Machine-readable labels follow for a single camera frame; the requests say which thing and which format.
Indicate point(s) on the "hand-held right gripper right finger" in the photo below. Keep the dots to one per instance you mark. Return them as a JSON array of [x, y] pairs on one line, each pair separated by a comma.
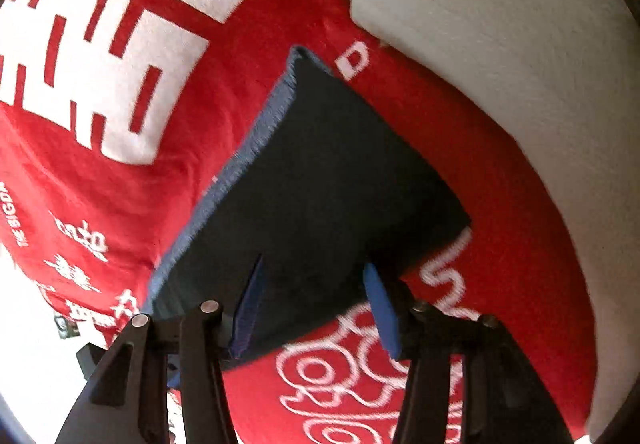
[[382, 309]]

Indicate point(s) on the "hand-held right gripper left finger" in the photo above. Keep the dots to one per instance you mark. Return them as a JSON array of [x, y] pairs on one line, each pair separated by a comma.
[[248, 309]]

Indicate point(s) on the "dark navy pants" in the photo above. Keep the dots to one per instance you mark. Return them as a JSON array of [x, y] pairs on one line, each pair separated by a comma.
[[310, 184]]

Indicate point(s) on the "small green object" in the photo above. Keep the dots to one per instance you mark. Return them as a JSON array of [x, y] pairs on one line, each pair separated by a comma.
[[66, 327]]

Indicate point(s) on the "red printed blanket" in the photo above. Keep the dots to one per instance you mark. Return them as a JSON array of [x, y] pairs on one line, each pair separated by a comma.
[[190, 124]]

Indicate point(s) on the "white cloth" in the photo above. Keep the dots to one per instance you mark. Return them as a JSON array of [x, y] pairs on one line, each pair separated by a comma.
[[500, 24]]

